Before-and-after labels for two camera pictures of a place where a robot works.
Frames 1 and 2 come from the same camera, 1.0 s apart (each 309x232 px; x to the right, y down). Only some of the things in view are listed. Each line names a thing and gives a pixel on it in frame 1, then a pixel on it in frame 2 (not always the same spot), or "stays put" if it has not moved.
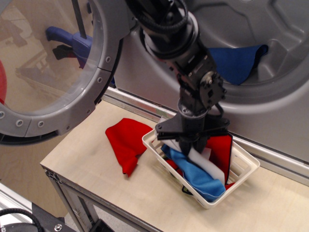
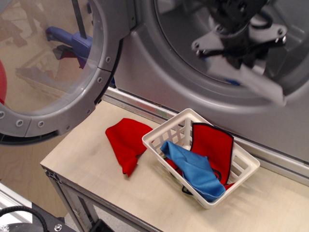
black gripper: x=192 y=125 → x=248 y=44
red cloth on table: x=128 y=139 stays put
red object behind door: x=3 y=83 stays put
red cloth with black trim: x=220 y=146 stays put
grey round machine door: x=58 y=59 stays put
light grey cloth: x=203 y=154 → x=252 y=76
